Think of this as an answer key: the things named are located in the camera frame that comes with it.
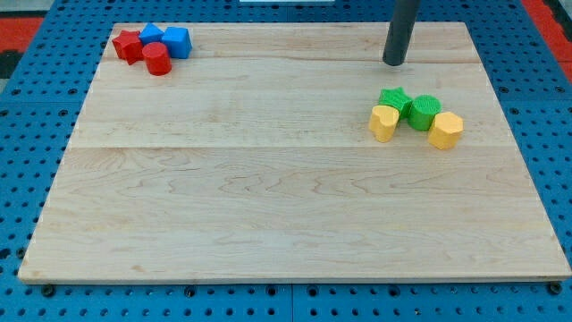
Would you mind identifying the light wooden board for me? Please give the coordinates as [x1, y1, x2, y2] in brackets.
[19, 22, 571, 284]

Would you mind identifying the yellow heart block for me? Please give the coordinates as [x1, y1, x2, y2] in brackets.
[368, 105, 400, 142]

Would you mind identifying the green star block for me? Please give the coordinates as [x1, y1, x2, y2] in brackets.
[378, 87, 413, 119]

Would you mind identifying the green cylinder block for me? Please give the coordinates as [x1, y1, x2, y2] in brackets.
[408, 95, 442, 131]

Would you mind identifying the blue cube block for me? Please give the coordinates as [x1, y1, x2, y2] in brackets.
[161, 27, 192, 59]

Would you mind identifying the yellow hexagon block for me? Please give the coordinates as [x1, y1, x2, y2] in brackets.
[427, 112, 464, 149]

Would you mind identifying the red cylinder block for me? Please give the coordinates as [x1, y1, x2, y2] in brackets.
[142, 42, 172, 76]

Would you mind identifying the blue pentagon block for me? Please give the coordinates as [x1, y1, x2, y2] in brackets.
[139, 22, 164, 46]

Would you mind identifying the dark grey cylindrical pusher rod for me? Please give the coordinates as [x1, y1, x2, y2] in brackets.
[383, 0, 421, 66]

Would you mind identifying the red star block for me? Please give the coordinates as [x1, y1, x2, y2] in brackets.
[112, 30, 143, 64]

